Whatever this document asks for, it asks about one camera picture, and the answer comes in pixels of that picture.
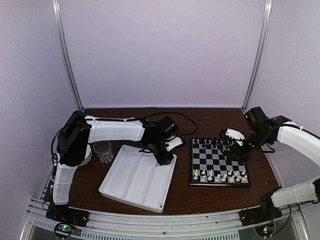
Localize aluminium frame post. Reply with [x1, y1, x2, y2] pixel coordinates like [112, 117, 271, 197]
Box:
[52, 0, 84, 111]
[241, 0, 273, 112]

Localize black white chess board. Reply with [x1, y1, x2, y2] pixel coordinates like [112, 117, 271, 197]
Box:
[189, 140, 251, 188]

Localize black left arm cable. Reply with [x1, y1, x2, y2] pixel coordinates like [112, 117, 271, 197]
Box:
[129, 111, 198, 137]

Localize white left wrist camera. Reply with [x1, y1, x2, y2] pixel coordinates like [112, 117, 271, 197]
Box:
[165, 136, 186, 152]

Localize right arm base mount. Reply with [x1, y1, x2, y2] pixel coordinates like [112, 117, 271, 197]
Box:
[238, 206, 283, 239]

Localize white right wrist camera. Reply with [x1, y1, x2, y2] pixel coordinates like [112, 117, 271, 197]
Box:
[219, 128, 245, 146]

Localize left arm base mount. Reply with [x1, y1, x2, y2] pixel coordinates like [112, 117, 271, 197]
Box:
[45, 208, 90, 239]

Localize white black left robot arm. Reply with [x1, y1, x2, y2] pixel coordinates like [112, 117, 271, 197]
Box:
[51, 111, 183, 222]

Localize white knight chess piece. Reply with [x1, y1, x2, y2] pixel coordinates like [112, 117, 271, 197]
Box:
[200, 175, 207, 182]

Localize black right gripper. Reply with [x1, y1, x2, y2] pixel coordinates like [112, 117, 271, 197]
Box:
[227, 129, 272, 162]

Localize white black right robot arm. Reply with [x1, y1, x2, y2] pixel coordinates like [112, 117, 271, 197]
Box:
[219, 106, 320, 221]

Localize white scalloped bowl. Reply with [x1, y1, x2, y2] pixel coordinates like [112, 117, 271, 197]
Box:
[79, 145, 92, 167]

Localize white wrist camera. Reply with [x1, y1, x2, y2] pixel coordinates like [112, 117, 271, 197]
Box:
[165, 136, 186, 152]
[219, 128, 245, 146]

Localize row of black chess pieces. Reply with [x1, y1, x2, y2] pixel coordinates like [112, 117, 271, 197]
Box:
[190, 137, 234, 151]

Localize right aluminium frame post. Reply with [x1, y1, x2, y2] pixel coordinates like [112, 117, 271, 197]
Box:
[241, 0, 273, 112]

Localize left aluminium frame post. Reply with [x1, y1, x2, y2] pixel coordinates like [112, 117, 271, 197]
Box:
[52, 0, 84, 111]

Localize front aluminium rail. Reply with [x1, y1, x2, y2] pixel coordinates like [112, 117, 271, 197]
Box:
[17, 200, 312, 240]

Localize white plastic compartment tray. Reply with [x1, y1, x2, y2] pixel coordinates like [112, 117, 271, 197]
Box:
[98, 145, 177, 213]

